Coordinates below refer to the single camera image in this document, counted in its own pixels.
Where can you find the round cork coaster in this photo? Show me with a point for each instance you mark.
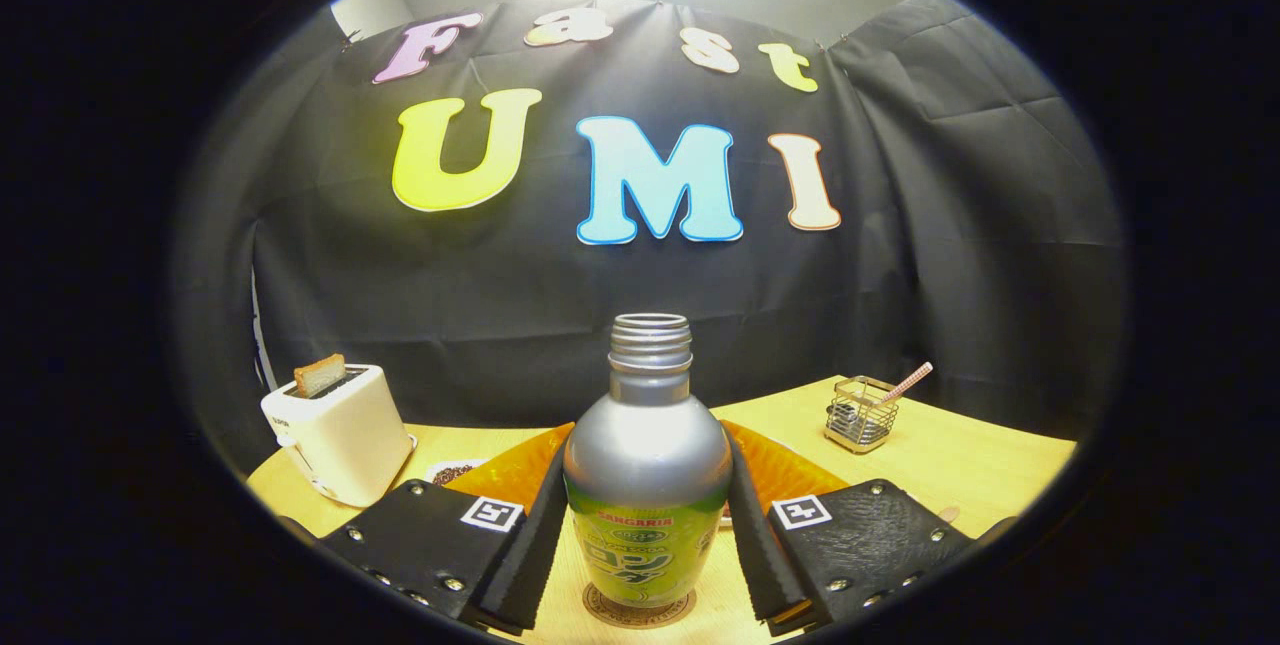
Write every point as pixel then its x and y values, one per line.
pixel 610 613

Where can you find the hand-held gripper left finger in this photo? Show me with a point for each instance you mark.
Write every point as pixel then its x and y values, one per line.
pixel 530 550

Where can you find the wooden table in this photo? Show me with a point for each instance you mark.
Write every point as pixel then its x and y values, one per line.
pixel 960 470

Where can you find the black backdrop cloth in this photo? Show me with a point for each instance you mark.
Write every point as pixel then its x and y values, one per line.
pixel 560 305

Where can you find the white toaster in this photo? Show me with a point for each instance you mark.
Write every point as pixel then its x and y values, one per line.
pixel 345 440

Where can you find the toast slice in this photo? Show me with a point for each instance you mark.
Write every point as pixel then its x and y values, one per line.
pixel 320 375

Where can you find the white divided dish of beans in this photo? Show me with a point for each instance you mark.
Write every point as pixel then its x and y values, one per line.
pixel 452 472

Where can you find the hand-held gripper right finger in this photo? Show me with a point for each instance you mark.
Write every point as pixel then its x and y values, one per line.
pixel 758 550

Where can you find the striped straw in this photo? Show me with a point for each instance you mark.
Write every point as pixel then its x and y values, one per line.
pixel 908 382

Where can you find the silver bottle with green label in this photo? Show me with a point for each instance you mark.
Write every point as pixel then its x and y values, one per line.
pixel 648 465

